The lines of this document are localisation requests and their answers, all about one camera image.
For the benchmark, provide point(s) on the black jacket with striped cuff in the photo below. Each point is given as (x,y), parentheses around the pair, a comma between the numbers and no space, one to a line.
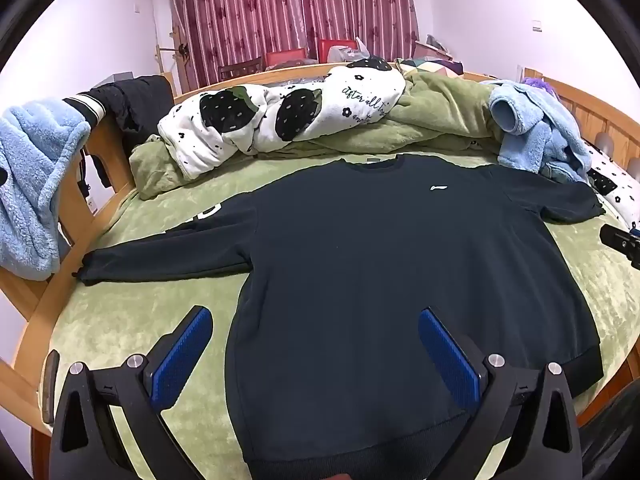
(135,100)

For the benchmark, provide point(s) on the colourful patchwork quilt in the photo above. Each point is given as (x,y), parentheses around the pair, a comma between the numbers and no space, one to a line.
(435,66)

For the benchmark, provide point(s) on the white strawberry print blanket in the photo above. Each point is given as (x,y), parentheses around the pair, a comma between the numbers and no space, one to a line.
(330,110)

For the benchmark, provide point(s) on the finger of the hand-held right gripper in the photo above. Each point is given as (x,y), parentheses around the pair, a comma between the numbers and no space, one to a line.
(622,245)

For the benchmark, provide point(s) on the white plastic bag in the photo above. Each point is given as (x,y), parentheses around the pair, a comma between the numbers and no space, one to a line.
(350,52)

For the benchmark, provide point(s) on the light blue fleece garment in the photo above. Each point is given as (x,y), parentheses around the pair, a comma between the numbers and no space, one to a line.
(525,145)

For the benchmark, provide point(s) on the white wall switch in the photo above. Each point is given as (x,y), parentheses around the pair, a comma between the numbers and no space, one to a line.
(537,26)

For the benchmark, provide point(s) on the wooden coat rack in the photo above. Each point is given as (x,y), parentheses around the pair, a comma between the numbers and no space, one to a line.
(177,52)

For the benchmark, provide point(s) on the dark cloth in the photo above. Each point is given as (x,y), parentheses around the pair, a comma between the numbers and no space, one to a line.
(612,435)

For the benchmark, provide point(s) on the red chair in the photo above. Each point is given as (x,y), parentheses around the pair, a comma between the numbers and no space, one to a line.
(327,49)
(286,57)

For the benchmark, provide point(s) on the purple plush toy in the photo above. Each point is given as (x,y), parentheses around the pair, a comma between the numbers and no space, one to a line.
(537,85)

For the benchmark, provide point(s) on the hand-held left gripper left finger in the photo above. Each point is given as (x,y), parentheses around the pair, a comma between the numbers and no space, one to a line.
(180,355)

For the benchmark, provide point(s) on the dark navy sweatshirt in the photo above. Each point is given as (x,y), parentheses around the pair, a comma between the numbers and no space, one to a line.
(350,260)

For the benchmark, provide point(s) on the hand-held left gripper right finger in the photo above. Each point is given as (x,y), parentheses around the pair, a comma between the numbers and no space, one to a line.
(447,360)

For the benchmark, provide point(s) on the light blue fleece robe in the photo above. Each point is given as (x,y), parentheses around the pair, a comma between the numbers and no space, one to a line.
(30,185)

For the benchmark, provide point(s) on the strawberry print pillow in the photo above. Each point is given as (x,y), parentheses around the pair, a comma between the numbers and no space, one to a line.
(617,185)

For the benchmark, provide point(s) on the dark wooden chair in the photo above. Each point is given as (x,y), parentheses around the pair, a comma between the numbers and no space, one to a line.
(240,67)

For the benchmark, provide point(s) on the maroon floral curtain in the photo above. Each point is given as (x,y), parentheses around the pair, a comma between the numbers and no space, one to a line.
(280,5)

